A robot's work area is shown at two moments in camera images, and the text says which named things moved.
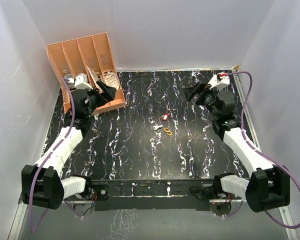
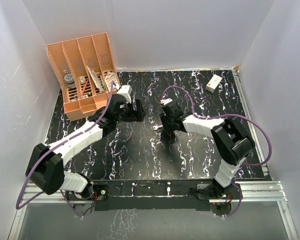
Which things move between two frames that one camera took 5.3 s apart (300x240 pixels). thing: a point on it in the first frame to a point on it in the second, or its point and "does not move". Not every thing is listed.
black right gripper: [190, 92] to [167, 129]
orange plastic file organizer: [87, 59] does not move
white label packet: [111, 80] does not move
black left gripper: [108, 92] to [132, 117]
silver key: [157, 127] does not move
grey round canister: [70, 77] does not move
